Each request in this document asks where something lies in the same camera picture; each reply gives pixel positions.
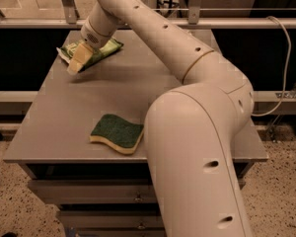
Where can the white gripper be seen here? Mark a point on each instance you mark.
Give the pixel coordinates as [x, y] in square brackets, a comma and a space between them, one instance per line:
[90, 37]

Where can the green jalapeno chip bag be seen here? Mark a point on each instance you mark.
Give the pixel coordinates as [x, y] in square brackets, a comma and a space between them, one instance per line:
[66, 52]

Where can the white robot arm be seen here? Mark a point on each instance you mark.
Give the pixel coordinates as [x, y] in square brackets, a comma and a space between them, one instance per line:
[188, 131]

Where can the green and yellow sponge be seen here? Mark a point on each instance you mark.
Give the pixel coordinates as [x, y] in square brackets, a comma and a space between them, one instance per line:
[117, 133]

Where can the top grey drawer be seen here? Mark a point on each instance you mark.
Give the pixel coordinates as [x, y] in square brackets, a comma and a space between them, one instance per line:
[96, 191]

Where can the grey drawer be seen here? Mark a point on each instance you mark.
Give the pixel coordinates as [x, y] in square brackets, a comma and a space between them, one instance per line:
[96, 191]
[110, 219]

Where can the grey drawer cabinet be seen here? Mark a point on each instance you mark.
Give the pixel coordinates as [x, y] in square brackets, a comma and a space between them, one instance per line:
[53, 142]

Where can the top drawer metal knob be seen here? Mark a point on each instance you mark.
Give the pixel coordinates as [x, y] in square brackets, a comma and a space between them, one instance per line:
[138, 198]

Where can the drawer metal knob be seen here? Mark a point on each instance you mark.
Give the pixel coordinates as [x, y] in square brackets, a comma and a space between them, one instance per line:
[141, 226]
[138, 198]

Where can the metal railing frame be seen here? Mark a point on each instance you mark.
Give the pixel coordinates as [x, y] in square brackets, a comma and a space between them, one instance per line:
[72, 14]

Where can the metal bracket at right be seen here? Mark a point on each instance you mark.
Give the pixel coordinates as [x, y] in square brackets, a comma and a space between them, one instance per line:
[289, 95]

